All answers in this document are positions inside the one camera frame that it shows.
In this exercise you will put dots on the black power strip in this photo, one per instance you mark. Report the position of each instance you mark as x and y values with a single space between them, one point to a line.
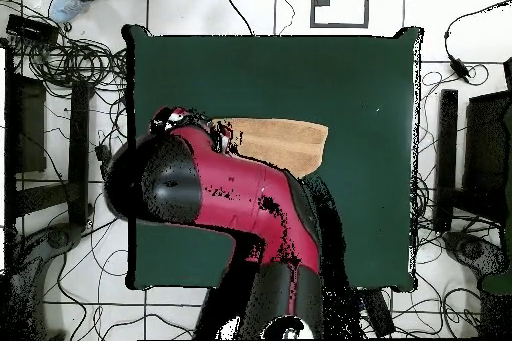
103 153
380 313

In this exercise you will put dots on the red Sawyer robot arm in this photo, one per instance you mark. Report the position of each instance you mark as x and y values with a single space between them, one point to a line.
240 197

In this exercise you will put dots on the tan terry towel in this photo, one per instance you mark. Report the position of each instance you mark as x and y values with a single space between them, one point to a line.
280 145

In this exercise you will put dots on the dark green table cloth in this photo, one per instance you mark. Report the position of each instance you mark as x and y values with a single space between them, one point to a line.
360 197

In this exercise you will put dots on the black rectangular box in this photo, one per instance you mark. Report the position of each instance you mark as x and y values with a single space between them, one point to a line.
32 29

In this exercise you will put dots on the grey square floor frame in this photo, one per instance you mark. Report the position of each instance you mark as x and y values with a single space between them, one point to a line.
312 9

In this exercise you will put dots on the black power adapter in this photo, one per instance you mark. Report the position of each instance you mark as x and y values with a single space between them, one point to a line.
459 69

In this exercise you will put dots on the grey stand base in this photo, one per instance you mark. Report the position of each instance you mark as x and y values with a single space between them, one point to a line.
60 237
472 251

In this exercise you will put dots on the light blue shoe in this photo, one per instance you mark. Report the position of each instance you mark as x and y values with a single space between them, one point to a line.
66 9

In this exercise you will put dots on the dark green fabric bundle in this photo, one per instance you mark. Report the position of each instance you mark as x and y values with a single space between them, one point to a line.
498 284

